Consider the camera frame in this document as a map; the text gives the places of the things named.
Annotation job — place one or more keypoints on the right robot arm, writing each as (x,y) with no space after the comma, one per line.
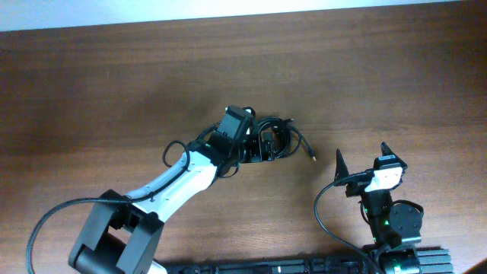
(394,224)

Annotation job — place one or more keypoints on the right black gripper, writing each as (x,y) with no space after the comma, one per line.
(357,187)

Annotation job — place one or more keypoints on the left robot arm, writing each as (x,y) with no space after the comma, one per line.
(122,233)

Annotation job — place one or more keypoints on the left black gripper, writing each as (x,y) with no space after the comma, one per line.
(257,151)

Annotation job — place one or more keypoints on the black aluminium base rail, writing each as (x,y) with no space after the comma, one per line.
(430,261)

